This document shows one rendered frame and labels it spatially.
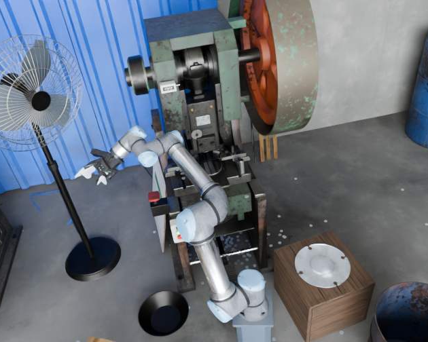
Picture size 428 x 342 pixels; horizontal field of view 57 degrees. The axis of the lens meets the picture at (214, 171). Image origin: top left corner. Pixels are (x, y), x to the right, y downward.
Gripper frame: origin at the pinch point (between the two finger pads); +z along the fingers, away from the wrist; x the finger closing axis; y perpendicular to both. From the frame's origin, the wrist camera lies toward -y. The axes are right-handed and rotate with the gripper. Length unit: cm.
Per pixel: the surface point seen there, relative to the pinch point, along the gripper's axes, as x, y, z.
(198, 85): 21, -9, -67
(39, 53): -18, -57, -23
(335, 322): 94, 112, -33
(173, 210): 49, 18, -11
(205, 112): 32, -1, -60
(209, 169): 53, 14, -40
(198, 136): 38, 2, -49
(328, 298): 72, 102, -41
